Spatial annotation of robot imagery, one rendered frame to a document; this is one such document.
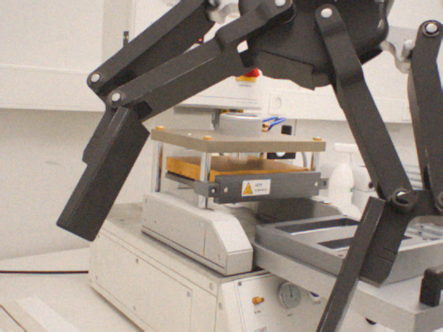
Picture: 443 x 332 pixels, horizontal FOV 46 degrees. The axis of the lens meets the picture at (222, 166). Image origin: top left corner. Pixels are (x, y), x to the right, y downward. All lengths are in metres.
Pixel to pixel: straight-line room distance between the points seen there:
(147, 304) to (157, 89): 0.69
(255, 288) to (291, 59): 0.54
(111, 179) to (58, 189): 1.11
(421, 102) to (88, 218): 0.17
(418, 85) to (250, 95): 0.88
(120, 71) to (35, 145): 1.07
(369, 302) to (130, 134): 0.42
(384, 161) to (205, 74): 0.11
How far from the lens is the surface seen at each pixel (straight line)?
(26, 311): 0.86
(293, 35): 0.28
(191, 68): 0.28
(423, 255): 0.74
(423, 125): 0.26
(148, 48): 0.30
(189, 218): 0.81
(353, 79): 0.26
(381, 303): 0.63
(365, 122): 0.26
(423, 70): 0.27
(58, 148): 1.38
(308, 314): 0.84
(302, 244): 0.71
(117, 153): 0.28
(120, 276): 1.02
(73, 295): 1.15
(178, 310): 0.86
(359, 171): 1.82
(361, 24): 0.28
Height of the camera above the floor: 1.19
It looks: 8 degrees down
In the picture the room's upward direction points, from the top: 4 degrees clockwise
